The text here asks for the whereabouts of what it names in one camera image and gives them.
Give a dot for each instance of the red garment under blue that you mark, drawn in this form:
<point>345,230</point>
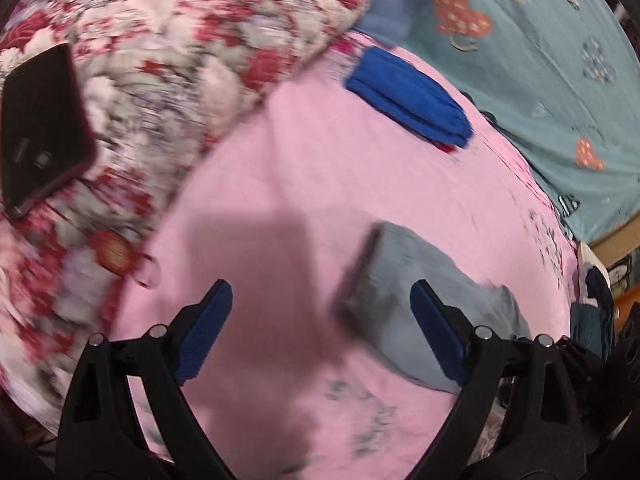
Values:
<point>446,148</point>

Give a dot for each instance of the navy white garment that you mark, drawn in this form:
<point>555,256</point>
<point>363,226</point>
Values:
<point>594,286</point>

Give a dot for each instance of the grey pants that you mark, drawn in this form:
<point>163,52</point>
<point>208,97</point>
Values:
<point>410,304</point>

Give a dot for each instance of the pink bedspread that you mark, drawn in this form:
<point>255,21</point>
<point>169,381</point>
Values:
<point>280,209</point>

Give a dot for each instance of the dark teal folded clothes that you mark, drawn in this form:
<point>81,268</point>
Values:
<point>593,328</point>

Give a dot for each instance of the wooden bed frame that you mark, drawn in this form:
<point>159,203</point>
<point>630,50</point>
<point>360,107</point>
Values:
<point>619,244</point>

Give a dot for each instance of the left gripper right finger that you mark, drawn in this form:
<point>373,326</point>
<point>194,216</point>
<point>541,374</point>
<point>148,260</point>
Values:
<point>516,417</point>

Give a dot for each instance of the floral red white quilt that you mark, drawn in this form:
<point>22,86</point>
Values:
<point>161,82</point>

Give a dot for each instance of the teal patterned sheet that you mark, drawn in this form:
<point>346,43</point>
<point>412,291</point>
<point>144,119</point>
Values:
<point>561,81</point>

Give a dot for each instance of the blue folded garment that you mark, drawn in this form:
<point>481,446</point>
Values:
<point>407,96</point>

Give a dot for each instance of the black smartphone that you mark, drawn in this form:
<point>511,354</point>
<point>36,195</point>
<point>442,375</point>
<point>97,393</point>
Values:
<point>46,140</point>

